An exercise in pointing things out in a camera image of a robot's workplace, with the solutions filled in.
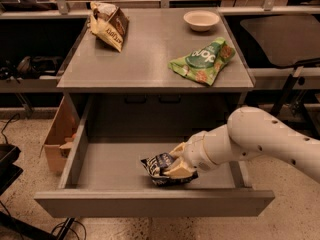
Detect grey open top drawer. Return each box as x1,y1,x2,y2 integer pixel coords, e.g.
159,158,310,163
35,94,274,218

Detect grey cabinet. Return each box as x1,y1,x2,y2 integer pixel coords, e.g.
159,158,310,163
58,9,254,139

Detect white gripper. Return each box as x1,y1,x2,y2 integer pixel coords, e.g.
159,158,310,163
163,131,218,179

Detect white bowl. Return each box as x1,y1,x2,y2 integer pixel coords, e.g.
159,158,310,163
183,10,220,32

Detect green chip bag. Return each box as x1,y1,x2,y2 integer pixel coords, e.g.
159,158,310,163
168,37,235,86

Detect black equipment left edge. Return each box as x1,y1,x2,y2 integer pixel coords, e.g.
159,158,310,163
0,144,23,195

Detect black cable on floor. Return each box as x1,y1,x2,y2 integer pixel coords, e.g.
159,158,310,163
49,218,88,240

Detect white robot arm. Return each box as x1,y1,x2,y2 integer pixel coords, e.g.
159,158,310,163
170,107,320,182

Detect black headphones on shelf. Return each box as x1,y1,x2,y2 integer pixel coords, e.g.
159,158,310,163
0,56,63,80

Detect blue chip bag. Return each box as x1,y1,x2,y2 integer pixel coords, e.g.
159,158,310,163
141,153,198,187

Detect cardboard box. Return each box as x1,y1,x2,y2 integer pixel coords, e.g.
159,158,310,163
43,98,79,174

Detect brown yellow chip bag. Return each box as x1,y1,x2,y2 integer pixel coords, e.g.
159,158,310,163
90,2,129,52

